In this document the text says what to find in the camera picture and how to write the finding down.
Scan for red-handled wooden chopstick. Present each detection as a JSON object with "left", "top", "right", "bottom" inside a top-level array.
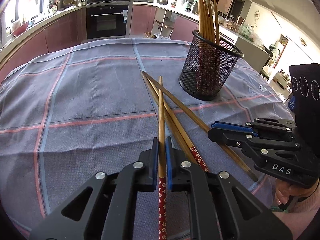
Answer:
[
  {"left": 142, "top": 74, "right": 198, "bottom": 165},
  {"left": 141, "top": 71, "right": 209, "bottom": 172},
  {"left": 146, "top": 76, "right": 259, "bottom": 182},
  {"left": 158, "top": 76, "right": 167, "bottom": 240}
]

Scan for person's right hand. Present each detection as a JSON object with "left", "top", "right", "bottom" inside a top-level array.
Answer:
[{"left": 274, "top": 179, "right": 297, "bottom": 213}]

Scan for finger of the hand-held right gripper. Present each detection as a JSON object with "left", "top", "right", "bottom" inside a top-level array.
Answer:
[
  {"left": 211, "top": 118, "right": 297, "bottom": 137},
  {"left": 207, "top": 127, "right": 302, "bottom": 156}
]

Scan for bunch of wooden chopsticks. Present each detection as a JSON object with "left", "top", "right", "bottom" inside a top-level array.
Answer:
[{"left": 196, "top": 0, "right": 222, "bottom": 93}]

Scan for pink bowl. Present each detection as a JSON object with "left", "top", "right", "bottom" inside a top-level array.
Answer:
[{"left": 12, "top": 21, "right": 30, "bottom": 37}]

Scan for white kitchen countertop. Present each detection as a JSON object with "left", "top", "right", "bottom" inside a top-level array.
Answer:
[{"left": 0, "top": 1, "right": 271, "bottom": 68}]

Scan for black mesh utensil holder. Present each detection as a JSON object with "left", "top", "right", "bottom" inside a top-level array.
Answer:
[{"left": 178, "top": 29, "right": 244, "bottom": 101}]

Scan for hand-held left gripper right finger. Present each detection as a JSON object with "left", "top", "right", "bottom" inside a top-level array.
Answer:
[{"left": 165, "top": 136, "right": 293, "bottom": 240}]

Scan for plastic bag of greens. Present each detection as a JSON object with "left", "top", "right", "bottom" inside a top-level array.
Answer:
[{"left": 239, "top": 24, "right": 265, "bottom": 47}]

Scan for kitchen window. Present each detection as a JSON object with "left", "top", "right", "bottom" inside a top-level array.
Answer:
[{"left": 0, "top": 0, "right": 53, "bottom": 35}]

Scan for blue plaid tablecloth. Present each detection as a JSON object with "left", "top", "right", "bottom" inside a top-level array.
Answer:
[{"left": 0, "top": 37, "right": 295, "bottom": 240}]

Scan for pink kitchen base cabinets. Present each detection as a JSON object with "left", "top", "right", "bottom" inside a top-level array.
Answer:
[
  {"left": 0, "top": 7, "right": 87, "bottom": 83},
  {"left": 130, "top": 4, "right": 200, "bottom": 43}
]

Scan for clear plastic egg box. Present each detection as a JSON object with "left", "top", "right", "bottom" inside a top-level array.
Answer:
[{"left": 224, "top": 17, "right": 241, "bottom": 32}]

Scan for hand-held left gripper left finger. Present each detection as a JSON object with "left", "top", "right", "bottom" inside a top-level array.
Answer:
[{"left": 29, "top": 137, "right": 160, "bottom": 240}]

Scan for framed wall picture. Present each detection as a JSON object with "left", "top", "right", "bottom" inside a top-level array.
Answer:
[{"left": 217, "top": 0, "right": 233, "bottom": 17}]

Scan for black integrated stove oven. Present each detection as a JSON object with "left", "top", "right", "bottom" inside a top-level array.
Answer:
[{"left": 86, "top": 0, "right": 134, "bottom": 40}]

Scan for person's right forearm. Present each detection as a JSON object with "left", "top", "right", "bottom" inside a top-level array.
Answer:
[{"left": 287, "top": 176, "right": 320, "bottom": 217}]

